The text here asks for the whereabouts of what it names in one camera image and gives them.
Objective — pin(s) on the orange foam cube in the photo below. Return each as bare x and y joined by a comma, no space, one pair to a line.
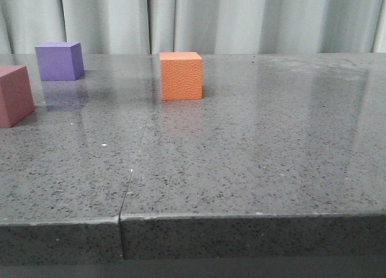
181,75

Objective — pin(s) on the grey pleated curtain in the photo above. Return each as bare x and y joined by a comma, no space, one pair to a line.
205,26

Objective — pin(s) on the purple foam cube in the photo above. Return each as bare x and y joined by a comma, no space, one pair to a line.
60,61

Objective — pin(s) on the pink foam cube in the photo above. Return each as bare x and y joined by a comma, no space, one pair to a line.
16,96

